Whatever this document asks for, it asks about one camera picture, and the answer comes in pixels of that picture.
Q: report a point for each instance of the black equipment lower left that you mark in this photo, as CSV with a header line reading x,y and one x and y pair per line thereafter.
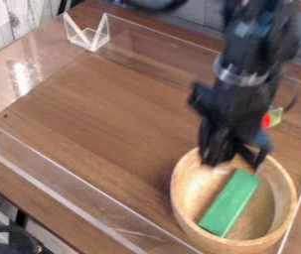
x,y
17,241

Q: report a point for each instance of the brown wooden bowl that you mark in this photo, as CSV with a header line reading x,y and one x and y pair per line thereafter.
x,y
261,225

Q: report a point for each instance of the clear acrylic corner bracket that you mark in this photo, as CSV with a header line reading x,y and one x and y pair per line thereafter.
x,y
87,38

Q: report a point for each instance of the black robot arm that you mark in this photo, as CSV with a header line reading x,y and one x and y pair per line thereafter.
x,y
261,43

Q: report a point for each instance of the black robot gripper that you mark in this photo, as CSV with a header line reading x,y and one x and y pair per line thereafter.
x,y
232,107

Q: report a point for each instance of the red toy strawberry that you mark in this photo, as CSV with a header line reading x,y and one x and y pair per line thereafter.
x,y
272,118

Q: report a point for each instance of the green rectangular block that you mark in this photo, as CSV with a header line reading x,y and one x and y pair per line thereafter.
x,y
229,203

